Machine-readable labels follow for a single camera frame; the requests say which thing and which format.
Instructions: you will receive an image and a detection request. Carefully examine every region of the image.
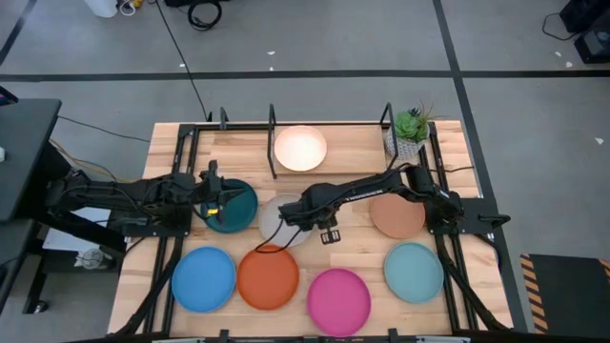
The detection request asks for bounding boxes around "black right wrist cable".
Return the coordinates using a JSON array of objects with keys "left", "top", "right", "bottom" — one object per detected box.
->
[{"left": 254, "top": 216, "right": 304, "bottom": 253}]

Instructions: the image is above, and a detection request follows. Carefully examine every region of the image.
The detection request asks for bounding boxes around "black mat with hazard stripes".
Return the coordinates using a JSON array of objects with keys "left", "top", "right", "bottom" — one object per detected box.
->
[{"left": 518, "top": 252, "right": 610, "bottom": 335}]

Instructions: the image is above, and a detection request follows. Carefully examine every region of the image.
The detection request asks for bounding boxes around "blue plate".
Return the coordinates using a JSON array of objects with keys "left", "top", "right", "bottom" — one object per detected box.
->
[{"left": 171, "top": 246, "right": 237, "bottom": 314}]

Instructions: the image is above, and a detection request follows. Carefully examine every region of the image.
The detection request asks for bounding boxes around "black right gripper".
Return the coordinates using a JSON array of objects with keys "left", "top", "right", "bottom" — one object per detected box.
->
[{"left": 278, "top": 185, "right": 340, "bottom": 231}]

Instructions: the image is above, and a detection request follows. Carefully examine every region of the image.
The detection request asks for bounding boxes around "black equipment box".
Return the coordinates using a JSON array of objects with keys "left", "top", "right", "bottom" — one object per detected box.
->
[{"left": 574, "top": 27, "right": 610, "bottom": 66}]

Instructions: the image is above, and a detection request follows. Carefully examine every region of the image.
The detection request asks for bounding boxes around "thin black floor cable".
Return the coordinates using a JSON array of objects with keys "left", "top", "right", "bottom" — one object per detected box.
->
[{"left": 56, "top": 115, "right": 152, "bottom": 144}]

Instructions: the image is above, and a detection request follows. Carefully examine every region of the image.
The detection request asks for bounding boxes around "yellow cable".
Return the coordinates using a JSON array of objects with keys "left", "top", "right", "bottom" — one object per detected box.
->
[{"left": 49, "top": 137, "right": 139, "bottom": 185}]

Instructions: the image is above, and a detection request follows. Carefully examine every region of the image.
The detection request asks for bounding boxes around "black desk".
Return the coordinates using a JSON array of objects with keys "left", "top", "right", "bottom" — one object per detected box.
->
[{"left": 0, "top": 97, "right": 128, "bottom": 315}]

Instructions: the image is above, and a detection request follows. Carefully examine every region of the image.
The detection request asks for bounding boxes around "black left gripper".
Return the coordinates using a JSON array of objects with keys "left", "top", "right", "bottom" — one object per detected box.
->
[{"left": 193, "top": 171, "right": 249, "bottom": 226}]

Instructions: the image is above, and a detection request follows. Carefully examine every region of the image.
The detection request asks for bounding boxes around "white container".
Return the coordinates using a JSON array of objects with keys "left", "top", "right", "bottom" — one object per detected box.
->
[{"left": 84, "top": 0, "right": 119, "bottom": 19}]

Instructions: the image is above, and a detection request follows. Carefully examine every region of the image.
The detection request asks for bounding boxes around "thin dark table cable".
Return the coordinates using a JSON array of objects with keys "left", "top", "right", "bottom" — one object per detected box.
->
[{"left": 428, "top": 165, "right": 476, "bottom": 174}]

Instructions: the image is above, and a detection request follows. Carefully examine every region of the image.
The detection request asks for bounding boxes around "pink plate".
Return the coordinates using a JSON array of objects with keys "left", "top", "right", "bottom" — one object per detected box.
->
[{"left": 306, "top": 268, "right": 373, "bottom": 338}]

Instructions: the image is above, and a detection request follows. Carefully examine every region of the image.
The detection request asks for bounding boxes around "wooden shelf with black frame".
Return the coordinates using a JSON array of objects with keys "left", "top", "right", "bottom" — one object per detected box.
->
[{"left": 266, "top": 102, "right": 400, "bottom": 181}]

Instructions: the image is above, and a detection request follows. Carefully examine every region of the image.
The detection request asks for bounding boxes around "terracotta brown plate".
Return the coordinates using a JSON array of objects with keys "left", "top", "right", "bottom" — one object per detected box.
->
[{"left": 369, "top": 192, "right": 427, "bottom": 240}]

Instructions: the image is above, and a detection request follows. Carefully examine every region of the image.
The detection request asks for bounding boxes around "light teal plate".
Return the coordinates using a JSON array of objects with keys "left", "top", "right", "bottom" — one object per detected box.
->
[{"left": 383, "top": 241, "right": 445, "bottom": 305}]

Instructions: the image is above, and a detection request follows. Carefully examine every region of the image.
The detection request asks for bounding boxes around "coiled black cable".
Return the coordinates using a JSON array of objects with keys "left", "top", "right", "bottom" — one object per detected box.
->
[{"left": 187, "top": 0, "right": 224, "bottom": 32}]

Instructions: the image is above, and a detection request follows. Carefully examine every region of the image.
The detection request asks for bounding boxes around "black looped cable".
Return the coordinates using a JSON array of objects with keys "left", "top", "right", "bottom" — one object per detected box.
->
[{"left": 541, "top": 11, "right": 579, "bottom": 42}]

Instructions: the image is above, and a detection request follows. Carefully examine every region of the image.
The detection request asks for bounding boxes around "black equipment case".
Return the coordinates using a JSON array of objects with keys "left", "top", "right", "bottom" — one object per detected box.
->
[{"left": 559, "top": 0, "right": 610, "bottom": 34}]

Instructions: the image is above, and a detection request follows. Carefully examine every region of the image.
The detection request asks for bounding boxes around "grey plate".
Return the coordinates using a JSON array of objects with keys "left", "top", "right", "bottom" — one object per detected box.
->
[{"left": 258, "top": 193, "right": 314, "bottom": 249}]

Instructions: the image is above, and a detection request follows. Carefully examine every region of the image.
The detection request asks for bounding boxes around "white sheet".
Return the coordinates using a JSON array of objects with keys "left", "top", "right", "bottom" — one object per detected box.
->
[{"left": 41, "top": 207, "right": 126, "bottom": 253}]

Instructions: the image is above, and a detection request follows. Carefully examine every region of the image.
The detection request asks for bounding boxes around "white cable bundle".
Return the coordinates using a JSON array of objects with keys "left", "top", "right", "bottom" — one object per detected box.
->
[{"left": 117, "top": 0, "right": 145, "bottom": 17}]

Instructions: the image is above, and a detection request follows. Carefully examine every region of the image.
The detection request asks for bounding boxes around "green succulent in white pot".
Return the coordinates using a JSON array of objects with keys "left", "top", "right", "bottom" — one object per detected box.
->
[{"left": 383, "top": 100, "right": 447, "bottom": 162}]

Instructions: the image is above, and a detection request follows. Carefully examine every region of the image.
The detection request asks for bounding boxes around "black table frame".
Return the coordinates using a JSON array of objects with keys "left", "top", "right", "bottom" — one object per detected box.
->
[{"left": 109, "top": 107, "right": 514, "bottom": 343}]

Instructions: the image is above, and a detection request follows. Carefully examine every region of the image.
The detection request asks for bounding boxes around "cream plate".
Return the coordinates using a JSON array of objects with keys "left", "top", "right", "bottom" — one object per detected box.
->
[{"left": 274, "top": 125, "right": 329, "bottom": 172}]

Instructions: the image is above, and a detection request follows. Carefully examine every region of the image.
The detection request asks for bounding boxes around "long black floor cable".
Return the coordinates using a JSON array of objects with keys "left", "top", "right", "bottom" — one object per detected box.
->
[{"left": 154, "top": 0, "right": 212, "bottom": 121}]

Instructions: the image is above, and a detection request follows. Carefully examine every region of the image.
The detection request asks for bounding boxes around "orange plate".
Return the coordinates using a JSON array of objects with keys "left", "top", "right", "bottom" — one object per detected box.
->
[{"left": 236, "top": 244, "right": 301, "bottom": 312}]

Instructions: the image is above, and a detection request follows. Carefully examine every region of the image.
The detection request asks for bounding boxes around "dark teal plate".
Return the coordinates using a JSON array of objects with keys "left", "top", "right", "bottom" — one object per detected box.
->
[{"left": 202, "top": 178, "right": 259, "bottom": 234}]

